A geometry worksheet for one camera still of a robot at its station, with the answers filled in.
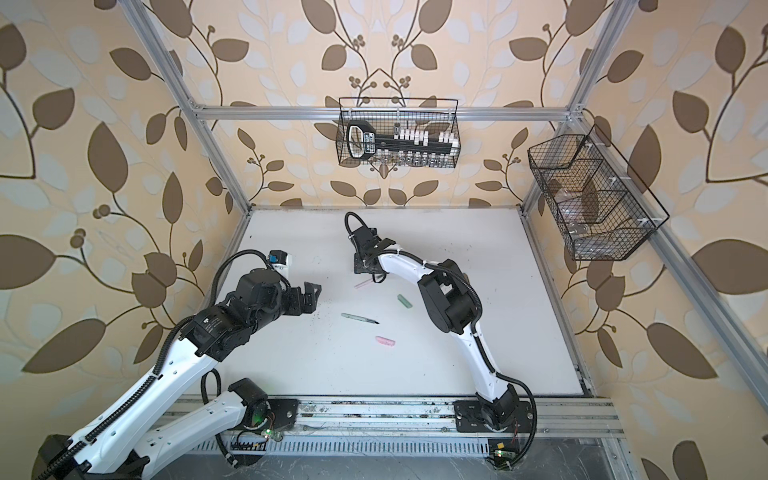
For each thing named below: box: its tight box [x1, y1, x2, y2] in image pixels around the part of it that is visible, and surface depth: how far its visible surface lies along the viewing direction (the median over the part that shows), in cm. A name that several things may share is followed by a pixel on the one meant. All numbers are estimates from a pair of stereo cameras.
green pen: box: [341, 313, 380, 325], surface depth 93 cm
